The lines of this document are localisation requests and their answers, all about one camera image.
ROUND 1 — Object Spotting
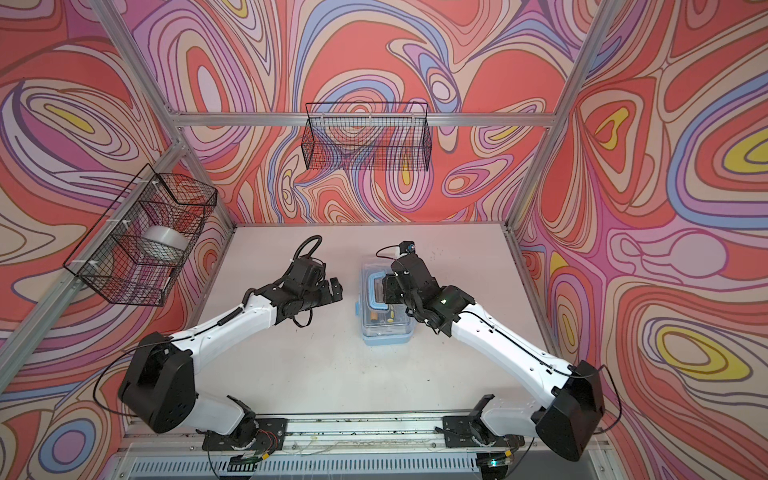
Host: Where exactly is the clear tool box lid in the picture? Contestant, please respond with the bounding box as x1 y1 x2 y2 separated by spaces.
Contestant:
356 257 402 309

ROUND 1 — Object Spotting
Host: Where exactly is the blue plastic tool box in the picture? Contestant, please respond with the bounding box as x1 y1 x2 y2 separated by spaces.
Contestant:
356 300 415 346

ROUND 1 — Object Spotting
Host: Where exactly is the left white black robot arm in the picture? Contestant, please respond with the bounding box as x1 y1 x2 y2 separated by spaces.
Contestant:
118 256 343 450

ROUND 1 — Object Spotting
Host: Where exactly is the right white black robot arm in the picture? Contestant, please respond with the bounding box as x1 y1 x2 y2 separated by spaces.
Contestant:
383 243 605 461

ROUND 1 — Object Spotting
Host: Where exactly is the grey tape roll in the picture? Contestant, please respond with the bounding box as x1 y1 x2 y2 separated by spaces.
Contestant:
139 225 189 266

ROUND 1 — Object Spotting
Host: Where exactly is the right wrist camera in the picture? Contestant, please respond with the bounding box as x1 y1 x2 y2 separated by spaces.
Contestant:
398 240 416 255

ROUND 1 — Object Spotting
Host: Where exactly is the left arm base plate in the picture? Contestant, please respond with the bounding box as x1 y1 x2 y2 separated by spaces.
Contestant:
202 417 289 453

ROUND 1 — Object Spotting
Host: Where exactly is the aluminium front rail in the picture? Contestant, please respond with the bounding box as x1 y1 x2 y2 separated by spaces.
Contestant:
119 410 613 457

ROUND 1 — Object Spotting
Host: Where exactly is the black wire basket at back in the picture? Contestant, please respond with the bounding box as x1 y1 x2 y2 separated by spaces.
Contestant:
301 101 432 172

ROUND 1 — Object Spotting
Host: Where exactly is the black wire basket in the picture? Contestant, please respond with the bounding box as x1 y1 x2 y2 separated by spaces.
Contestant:
63 164 218 307
301 101 432 172

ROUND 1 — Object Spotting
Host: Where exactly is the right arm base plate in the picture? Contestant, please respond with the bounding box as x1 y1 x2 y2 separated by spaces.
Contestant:
435 415 526 451

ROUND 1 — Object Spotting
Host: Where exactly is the black wire basket on left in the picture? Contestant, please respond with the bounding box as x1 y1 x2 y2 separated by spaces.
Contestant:
63 164 218 307

